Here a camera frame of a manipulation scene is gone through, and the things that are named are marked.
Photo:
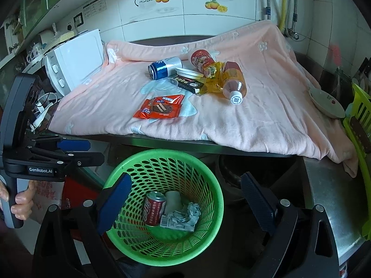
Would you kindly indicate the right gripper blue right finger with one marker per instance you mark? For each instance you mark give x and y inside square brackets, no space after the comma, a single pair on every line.
[262,202]

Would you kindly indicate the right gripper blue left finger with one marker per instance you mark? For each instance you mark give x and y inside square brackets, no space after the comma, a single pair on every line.
[110,201]

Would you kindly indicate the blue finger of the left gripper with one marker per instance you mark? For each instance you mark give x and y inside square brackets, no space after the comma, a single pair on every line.
[73,145]

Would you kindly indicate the red cola can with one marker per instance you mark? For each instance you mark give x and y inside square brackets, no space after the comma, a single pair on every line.
[153,208]

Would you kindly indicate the white paper cup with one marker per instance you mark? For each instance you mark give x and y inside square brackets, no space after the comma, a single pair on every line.
[173,202]

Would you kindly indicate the white milk carton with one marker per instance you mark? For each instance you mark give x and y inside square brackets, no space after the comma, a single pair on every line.
[184,220]

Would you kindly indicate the red chocolate snack wrapper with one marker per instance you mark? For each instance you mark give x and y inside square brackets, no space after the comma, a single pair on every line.
[161,107]

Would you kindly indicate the blue and white soda can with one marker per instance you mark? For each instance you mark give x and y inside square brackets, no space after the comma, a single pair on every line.
[162,69]

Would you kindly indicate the yellow plastic wrapper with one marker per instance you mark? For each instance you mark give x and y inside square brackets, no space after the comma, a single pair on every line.
[215,85]

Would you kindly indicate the black cigarette box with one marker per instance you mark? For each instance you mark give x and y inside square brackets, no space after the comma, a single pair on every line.
[191,85]

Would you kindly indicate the green plastic mesh trash basket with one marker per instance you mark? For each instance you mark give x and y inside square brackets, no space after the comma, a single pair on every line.
[166,170]

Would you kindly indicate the person's left hand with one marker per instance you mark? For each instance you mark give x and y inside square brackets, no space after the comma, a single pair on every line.
[22,208]

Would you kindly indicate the white power strip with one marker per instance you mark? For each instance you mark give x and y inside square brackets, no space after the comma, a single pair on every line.
[43,104]

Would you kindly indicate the white microwave oven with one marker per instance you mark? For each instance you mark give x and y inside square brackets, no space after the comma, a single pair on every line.
[74,62]

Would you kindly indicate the pink towel with blue rabbit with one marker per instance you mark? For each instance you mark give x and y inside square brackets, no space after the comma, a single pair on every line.
[277,115]

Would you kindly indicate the white ceramic dish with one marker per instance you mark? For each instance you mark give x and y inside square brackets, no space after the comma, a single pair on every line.
[326,103]

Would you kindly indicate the lime green dish rack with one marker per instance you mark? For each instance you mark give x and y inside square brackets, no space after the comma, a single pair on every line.
[357,127]

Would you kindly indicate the orange tea plastic bottle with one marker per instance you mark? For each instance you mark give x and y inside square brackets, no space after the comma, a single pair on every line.
[233,82]

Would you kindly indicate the red paper snack cup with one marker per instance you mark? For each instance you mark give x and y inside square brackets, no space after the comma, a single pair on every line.
[202,60]

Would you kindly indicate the black wall socket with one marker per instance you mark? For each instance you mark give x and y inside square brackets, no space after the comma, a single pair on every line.
[78,20]

